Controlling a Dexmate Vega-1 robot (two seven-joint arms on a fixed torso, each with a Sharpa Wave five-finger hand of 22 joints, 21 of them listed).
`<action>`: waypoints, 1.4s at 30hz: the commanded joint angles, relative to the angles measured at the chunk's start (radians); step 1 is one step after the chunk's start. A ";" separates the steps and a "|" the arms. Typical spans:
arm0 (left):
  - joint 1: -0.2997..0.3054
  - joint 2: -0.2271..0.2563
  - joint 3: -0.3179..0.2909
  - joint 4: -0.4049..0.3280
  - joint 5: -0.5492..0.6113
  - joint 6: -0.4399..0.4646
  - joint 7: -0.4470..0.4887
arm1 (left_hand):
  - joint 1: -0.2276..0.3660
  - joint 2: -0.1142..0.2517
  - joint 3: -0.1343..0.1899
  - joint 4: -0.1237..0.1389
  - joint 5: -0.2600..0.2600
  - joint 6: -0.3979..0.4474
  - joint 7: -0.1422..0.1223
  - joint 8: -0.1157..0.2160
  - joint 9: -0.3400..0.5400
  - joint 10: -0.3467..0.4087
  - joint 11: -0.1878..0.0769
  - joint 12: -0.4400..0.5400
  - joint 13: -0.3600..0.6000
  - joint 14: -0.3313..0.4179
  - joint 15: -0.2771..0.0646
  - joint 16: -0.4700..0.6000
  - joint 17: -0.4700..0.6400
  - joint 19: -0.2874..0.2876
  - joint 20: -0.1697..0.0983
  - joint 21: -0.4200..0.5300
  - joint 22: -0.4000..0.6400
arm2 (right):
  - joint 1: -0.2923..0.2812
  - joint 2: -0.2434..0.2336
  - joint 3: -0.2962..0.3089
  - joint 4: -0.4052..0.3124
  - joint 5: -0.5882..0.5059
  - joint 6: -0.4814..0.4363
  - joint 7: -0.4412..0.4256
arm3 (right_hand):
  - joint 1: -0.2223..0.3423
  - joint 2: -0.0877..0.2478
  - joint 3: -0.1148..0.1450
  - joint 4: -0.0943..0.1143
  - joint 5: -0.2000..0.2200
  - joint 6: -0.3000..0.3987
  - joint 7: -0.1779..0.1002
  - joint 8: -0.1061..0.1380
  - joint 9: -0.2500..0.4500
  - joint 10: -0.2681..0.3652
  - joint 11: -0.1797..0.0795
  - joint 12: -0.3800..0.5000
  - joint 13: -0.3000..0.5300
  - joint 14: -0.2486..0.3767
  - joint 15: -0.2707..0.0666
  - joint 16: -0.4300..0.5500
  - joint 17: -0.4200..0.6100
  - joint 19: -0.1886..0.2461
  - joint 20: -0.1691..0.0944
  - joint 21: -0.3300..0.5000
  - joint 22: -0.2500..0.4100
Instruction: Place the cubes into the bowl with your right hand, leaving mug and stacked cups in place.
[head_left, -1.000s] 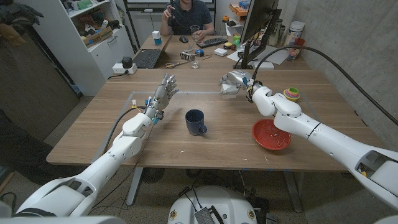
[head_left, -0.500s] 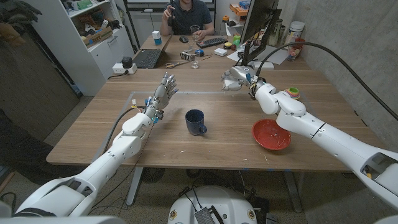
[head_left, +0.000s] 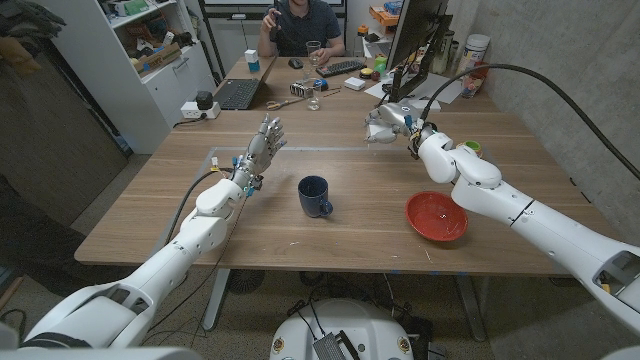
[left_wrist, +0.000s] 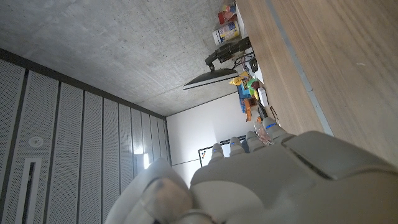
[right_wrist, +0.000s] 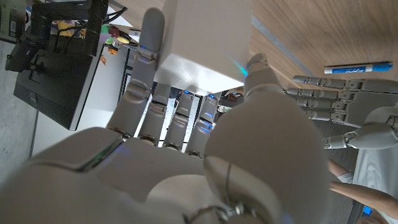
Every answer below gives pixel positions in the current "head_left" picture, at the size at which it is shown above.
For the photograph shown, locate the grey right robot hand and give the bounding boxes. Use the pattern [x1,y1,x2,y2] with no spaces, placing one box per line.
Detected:
[363,102,435,146]

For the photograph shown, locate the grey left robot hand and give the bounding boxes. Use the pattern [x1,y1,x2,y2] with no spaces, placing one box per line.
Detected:
[230,112,288,191]

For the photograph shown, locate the white cube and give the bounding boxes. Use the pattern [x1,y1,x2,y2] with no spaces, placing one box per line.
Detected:
[366,122,397,144]

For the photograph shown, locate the red bowl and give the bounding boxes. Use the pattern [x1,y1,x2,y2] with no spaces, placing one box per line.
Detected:
[404,190,469,243]

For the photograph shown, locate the dark blue mug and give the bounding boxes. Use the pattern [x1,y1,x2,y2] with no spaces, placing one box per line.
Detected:
[297,175,334,219]

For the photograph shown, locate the white paper sheets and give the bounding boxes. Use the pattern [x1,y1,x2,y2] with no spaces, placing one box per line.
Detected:
[363,72,463,105]

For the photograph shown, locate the black laptop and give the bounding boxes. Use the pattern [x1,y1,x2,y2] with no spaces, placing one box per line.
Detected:
[213,55,278,111]

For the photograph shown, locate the clear glass jar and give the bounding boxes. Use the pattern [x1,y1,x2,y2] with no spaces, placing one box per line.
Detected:
[306,79,322,112]

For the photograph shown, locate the small metal parts rack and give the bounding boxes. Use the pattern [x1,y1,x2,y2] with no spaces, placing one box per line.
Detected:
[289,81,315,100]

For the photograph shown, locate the black keyboard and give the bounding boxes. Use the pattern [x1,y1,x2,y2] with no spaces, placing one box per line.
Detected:
[314,59,367,79]

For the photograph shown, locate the yellow green tape roll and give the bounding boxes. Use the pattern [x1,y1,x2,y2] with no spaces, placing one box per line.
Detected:
[455,139,484,157]

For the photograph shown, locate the white power strip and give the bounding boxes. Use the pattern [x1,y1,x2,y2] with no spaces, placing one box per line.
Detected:
[179,101,222,120]

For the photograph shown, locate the white and blue box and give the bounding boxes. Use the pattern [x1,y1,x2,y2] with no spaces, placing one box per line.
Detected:
[243,48,261,74]

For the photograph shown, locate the black computer monitor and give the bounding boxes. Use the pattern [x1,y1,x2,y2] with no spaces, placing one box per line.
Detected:
[374,0,454,112]

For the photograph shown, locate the white canister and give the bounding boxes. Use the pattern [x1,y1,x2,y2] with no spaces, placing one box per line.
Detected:
[454,33,491,80]

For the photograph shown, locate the orange box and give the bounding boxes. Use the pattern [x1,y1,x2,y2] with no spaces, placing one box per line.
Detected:
[368,4,401,27]

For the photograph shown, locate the white shelf cabinet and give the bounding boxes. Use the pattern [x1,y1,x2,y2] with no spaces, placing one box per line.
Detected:
[24,0,217,155]

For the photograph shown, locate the person in dark shirt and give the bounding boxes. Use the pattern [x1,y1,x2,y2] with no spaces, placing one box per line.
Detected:
[256,0,347,58]

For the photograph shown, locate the round black fan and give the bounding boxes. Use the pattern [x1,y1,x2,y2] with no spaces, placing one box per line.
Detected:
[227,269,266,295]

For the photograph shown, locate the brown cardboard box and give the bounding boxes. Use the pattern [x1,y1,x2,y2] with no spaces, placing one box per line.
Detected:
[132,42,184,79]

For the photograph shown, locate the grey table leg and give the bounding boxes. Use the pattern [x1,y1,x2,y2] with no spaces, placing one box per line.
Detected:
[455,274,489,343]
[202,268,232,332]

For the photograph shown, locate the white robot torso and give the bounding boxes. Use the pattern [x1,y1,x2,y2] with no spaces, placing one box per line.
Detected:
[269,298,415,360]

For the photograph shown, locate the dark wooden panel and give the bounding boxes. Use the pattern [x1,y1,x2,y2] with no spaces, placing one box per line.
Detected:
[0,62,131,231]

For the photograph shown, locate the dark teleoperation glove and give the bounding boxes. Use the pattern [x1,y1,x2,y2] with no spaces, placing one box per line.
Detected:
[0,0,67,44]

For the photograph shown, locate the yellow handled scissors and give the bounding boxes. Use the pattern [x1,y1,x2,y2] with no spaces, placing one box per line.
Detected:
[265,97,305,112]

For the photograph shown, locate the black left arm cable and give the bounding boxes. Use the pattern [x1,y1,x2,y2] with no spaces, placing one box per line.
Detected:
[164,168,236,246]

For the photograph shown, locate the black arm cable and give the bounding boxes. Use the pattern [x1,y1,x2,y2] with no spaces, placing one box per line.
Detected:
[164,168,236,246]
[418,62,640,181]

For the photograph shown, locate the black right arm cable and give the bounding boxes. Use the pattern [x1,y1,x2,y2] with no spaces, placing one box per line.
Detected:
[418,62,640,181]

